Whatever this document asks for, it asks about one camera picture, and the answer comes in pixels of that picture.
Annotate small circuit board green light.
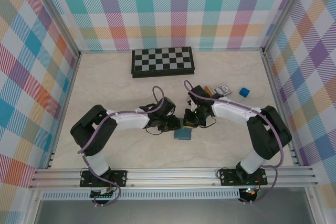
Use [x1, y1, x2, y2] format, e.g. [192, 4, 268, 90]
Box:
[240, 187, 257, 196]

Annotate blue playing card deck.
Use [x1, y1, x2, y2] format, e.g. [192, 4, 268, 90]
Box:
[212, 83, 234, 97]

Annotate teal leather card holder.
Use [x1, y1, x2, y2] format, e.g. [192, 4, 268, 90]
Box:
[173, 126, 194, 141]

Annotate aluminium mounting rail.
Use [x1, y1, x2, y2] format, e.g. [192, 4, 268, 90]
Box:
[28, 165, 320, 190]

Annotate aluminium frame post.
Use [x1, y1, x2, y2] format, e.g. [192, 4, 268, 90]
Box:
[29, 0, 81, 58]
[261, 0, 314, 54]

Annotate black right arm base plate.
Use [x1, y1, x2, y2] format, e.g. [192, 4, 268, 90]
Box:
[218, 168, 268, 187]

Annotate grey metal shelf panel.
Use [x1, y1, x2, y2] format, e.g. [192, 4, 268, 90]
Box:
[34, 199, 316, 224]

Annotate thin aluminium table rail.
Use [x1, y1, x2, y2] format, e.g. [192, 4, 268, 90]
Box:
[78, 48, 265, 53]

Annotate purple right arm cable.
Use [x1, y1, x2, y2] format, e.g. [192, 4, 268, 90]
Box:
[183, 79, 286, 205]

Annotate slotted grey cable duct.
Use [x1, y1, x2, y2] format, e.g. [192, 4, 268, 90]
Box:
[41, 191, 242, 201]

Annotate black silver folding chessboard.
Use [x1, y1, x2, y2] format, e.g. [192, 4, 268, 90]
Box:
[130, 46, 196, 79]

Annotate aluminium table side rail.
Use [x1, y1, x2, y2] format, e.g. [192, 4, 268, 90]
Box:
[46, 52, 82, 169]
[261, 49, 301, 167]

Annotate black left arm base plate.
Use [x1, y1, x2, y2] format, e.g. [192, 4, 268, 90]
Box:
[79, 170, 128, 188]

